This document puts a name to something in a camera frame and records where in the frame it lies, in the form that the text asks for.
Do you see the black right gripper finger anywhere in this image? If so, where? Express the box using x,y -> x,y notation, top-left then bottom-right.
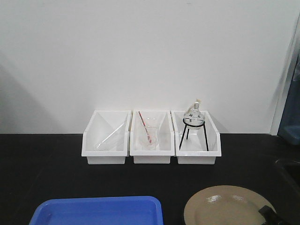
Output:
258,205 -> 286,225

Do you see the beige plate with black rim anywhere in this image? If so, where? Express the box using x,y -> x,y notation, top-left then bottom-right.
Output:
183,185 -> 275,225

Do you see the blue plastic tray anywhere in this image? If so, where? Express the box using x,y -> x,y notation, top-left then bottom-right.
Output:
30,196 -> 164,225

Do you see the black sink basin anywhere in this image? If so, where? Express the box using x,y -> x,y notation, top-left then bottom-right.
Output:
275,159 -> 300,195

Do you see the blue container at right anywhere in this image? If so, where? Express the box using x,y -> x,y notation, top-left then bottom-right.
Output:
278,80 -> 300,145

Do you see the right white storage bin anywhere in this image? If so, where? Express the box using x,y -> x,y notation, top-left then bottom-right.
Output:
171,111 -> 222,165

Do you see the white storage bin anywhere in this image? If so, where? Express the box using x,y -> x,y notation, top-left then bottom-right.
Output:
129,110 -> 175,164
81,110 -> 131,165
171,111 -> 222,165

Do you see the glass alcohol lamp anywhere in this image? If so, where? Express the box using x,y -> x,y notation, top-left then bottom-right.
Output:
183,99 -> 205,130

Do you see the middle white storage bin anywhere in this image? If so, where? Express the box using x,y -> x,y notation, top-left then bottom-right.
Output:
129,110 -> 175,164

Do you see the clear glass beaker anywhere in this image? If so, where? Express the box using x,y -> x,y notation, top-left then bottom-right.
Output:
139,126 -> 159,150

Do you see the red glass stirring rod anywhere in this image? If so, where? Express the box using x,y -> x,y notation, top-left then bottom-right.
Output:
138,111 -> 152,144

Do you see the left white storage bin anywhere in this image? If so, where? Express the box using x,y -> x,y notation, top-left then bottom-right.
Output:
81,110 -> 131,165

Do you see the black wire tripod stand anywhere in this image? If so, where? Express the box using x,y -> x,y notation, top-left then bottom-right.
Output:
179,119 -> 209,151

